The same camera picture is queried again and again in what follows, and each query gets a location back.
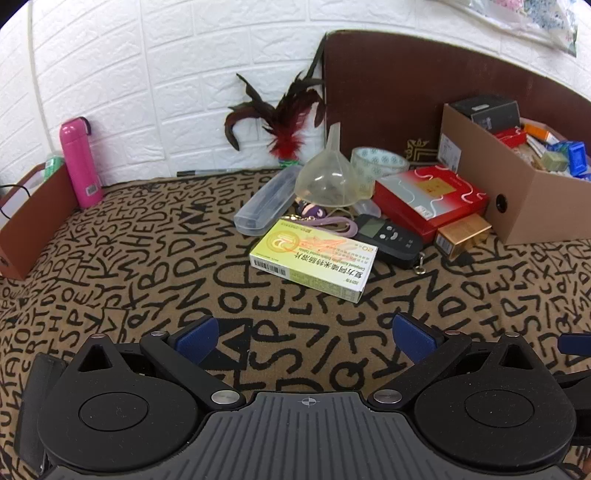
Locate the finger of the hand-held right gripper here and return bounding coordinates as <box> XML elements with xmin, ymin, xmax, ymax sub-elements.
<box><xmin>553</xmin><ymin>369</ymin><xmax>591</xmax><ymax>409</ymax></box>
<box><xmin>556</xmin><ymin>331</ymin><xmax>591</xmax><ymax>358</ymax></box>

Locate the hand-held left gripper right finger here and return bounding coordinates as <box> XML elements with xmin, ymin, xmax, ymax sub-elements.
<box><xmin>367</xmin><ymin>313</ymin><xmax>552</xmax><ymax>411</ymax></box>

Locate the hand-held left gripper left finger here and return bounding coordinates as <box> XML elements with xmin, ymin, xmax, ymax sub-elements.
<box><xmin>69</xmin><ymin>318</ymin><xmax>247</xmax><ymax>411</ymax></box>

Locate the yellow green medicine box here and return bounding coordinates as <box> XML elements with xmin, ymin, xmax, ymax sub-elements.
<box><xmin>249</xmin><ymin>218</ymin><xmax>379</xmax><ymax>304</ymax></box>

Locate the red patterned box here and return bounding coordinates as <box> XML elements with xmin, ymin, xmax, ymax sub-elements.
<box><xmin>372</xmin><ymin>165</ymin><xmax>490</xmax><ymax>245</ymax></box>

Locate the brown cardboard box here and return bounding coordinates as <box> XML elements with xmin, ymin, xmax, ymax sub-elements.
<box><xmin>438</xmin><ymin>102</ymin><xmax>591</xmax><ymax>245</ymax></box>

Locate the letter printed blanket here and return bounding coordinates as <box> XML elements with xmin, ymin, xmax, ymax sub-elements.
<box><xmin>0</xmin><ymin>166</ymin><xmax>591</xmax><ymax>480</ymax></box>

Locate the black handheld electronic device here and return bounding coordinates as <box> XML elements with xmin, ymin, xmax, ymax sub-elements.
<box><xmin>353</xmin><ymin>213</ymin><xmax>428</xmax><ymax>275</ymax></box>

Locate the gold small box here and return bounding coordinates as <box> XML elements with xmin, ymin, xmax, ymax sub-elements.
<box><xmin>435</xmin><ymin>215</ymin><xmax>493</xmax><ymax>260</ymax></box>

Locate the small clear plastic cup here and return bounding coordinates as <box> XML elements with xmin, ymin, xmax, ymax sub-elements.
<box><xmin>355</xmin><ymin>198</ymin><xmax>383</xmax><ymax>219</ymax></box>

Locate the clear plastic pen case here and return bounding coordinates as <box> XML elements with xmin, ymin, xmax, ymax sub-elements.
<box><xmin>234</xmin><ymin>165</ymin><xmax>303</xmax><ymax>237</ymax></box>

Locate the clear printed tape roll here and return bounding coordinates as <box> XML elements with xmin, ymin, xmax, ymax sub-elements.
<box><xmin>350</xmin><ymin>147</ymin><xmax>411</xmax><ymax>190</ymax></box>

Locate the green cube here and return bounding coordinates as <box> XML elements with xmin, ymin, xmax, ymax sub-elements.
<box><xmin>540</xmin><ymin>150</ymin><xmax>570</xmax><ymax>173</ymax></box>

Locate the clear plastic funnel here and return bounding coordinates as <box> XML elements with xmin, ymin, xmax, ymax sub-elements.
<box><xmin>295</xmin><ymin>122</ymin><xmax>362</xmax><ymax>208</ymax></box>

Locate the blue plastic block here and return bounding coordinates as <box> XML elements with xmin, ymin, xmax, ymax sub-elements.
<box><xmin>566</xmin><ymin>140</ymin><xmax>591</xmax><ymax>178</ymax></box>

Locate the brown paper tray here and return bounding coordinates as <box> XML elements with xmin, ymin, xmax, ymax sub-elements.
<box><xmin>0</xmin><ymin>162</ymin><xmax>78</xmax><ymax>281</ymax></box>

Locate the pink thermos bottle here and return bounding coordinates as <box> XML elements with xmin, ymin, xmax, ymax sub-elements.
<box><xmin>59</xmin><ymin>117</ymin><xmax>105</xmax><ymax>209</ymax></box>

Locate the orange white box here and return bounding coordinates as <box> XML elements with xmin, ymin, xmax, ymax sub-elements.
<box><xmin>523</xmin><ymin>123</ymin><xmax>563</xmax><ymax>145</ymax></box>

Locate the small red box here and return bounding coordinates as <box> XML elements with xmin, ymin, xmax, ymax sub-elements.
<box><xmin>492</xmin><ymin>129</ymin><xmax>528</xmax><ymax>148</ymax></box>

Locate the red black feather shuttlecock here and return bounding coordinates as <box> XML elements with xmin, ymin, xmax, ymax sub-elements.
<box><xmin>225</xmin><ymin>46</ymin><xmax>328</xmax><ymax>168</ymax></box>

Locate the black box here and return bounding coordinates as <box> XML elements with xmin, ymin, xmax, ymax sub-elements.
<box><xmin>449</xmin><ymin>95</ymin><xmax>522</xmax><ymax>133</ymax></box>

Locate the dark brown board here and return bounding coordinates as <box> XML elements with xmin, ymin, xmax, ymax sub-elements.
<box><xmin>322</xmin><ymin>30</ymin><xmax>591</xmax><ymax>168</ymax></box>

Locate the clear plastic bag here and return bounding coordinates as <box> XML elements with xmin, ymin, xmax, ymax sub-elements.
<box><xmin>464</xmin><ymin>0</ymin><xmax>580</xmax><ymax>58</ymax></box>

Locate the purple keychain strap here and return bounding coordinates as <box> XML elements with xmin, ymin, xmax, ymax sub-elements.
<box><xmin>288</xmin><ymin>203</ymin><xmax>360</xmax><ymax>238</ymax></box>

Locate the black cable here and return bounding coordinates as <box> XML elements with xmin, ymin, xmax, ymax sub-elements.
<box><xmin>0</xmin><ymin>184</ymin><xmax>31</xmax><ymax>220</ymax></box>

